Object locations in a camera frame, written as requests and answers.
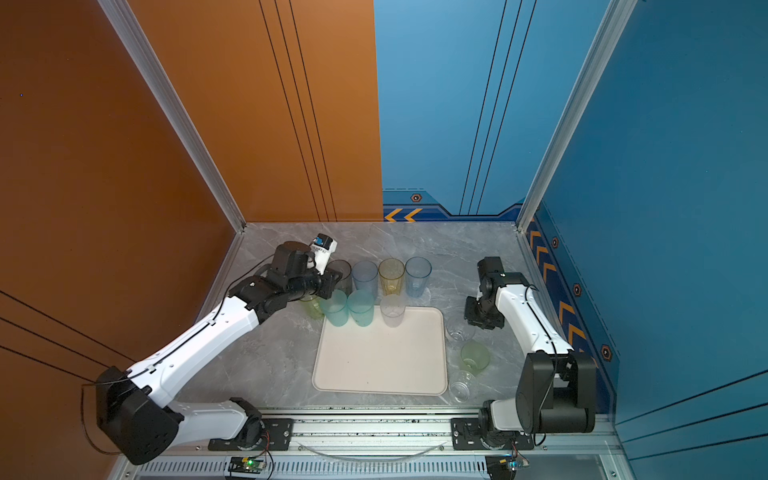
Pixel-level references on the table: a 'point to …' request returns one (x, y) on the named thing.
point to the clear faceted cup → (460, 332)
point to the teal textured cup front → (360, 303)
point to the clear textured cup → (393, 309)
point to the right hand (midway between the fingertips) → (471, 321)
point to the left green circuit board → (245, 464)
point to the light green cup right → (475, 357)
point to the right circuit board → (502, 467)
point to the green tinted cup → (313, 308)
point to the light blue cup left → (365, 276)
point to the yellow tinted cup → (391, 272)
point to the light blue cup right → (417, 273)
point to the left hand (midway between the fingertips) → (340, 271)
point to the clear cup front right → (462, 386)
